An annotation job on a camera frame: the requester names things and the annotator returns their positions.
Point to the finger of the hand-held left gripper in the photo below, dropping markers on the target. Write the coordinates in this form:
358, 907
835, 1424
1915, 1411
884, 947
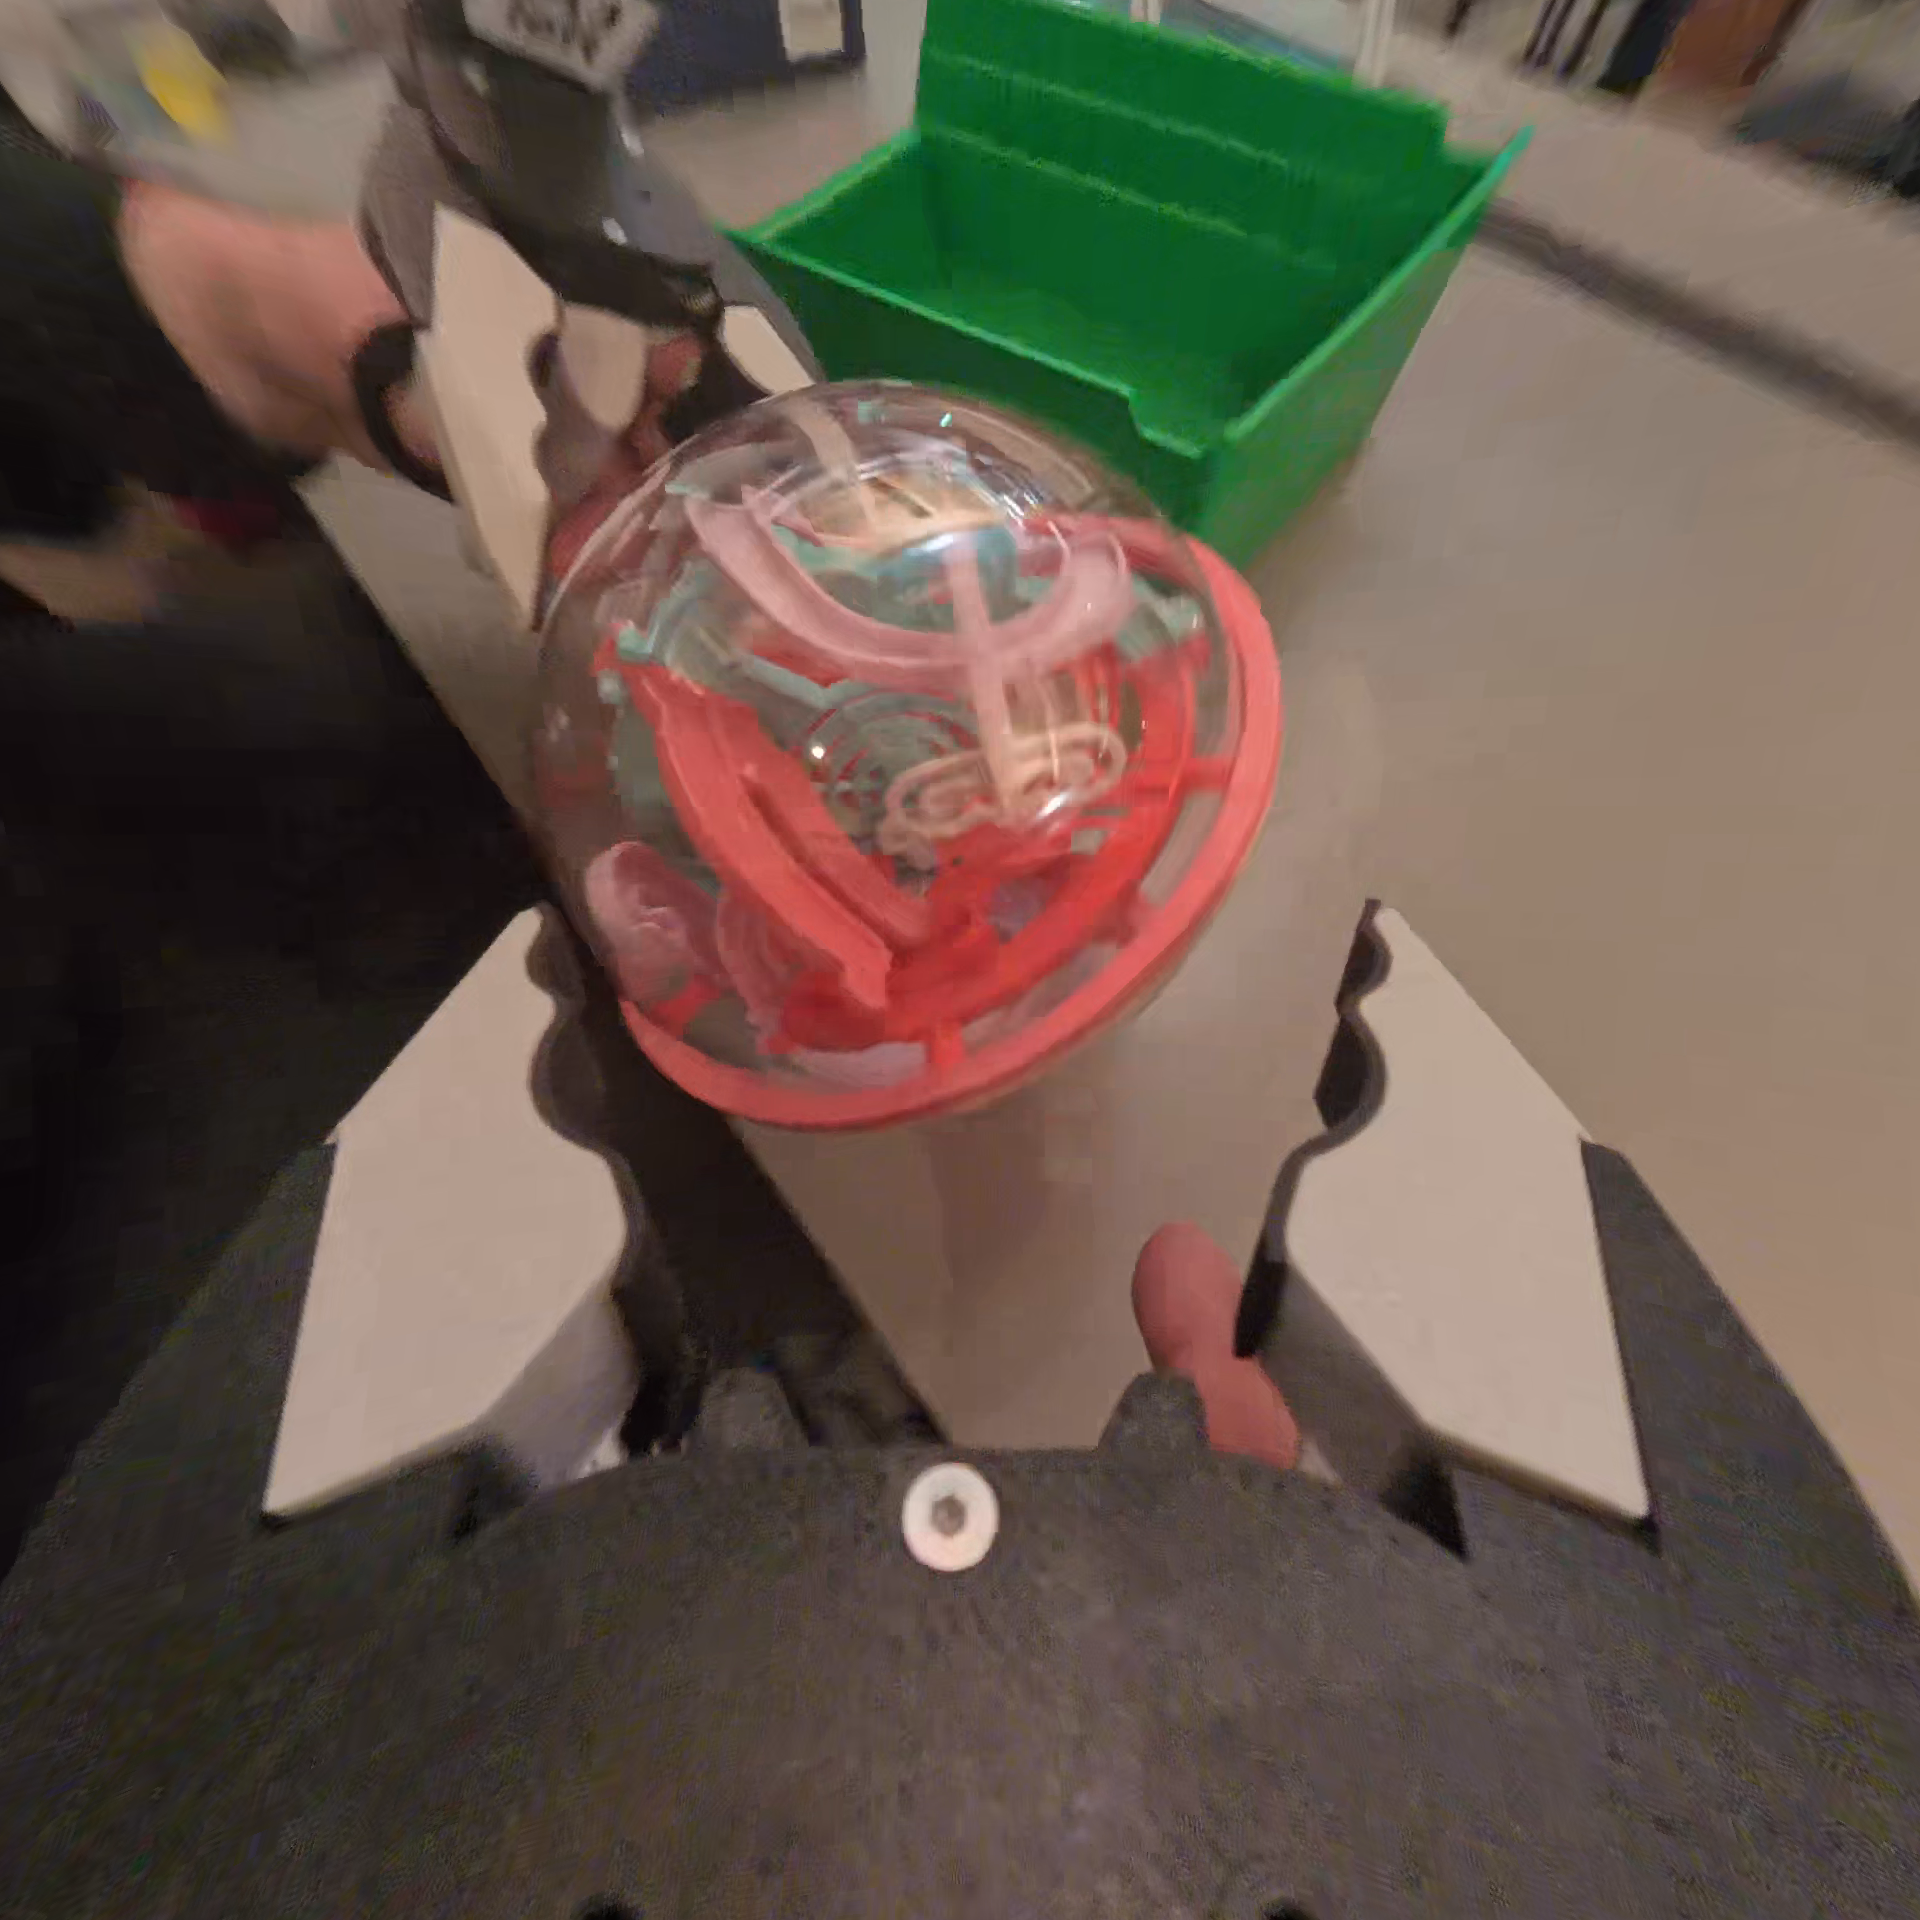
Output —
602, 367
487, 390

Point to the person's left hand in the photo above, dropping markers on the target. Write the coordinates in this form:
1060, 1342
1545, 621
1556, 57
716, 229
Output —
256, 316

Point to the clear maze ball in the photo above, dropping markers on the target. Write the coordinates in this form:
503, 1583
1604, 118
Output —
901, 750

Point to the person's right hand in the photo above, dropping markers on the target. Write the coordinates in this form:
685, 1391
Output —
1193, 1319

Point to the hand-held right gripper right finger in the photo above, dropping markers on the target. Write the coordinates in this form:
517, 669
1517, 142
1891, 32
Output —
1455, 1244

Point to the green plastic bin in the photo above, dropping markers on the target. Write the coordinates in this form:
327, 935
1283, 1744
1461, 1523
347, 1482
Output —
1079, 299

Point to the person's left forearm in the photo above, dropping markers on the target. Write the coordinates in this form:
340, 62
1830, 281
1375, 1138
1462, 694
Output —
59, 331

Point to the blue cardboard box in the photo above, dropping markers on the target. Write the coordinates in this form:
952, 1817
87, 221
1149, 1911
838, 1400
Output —
750, 45

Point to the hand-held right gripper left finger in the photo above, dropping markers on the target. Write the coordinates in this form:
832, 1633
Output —
451, 1244

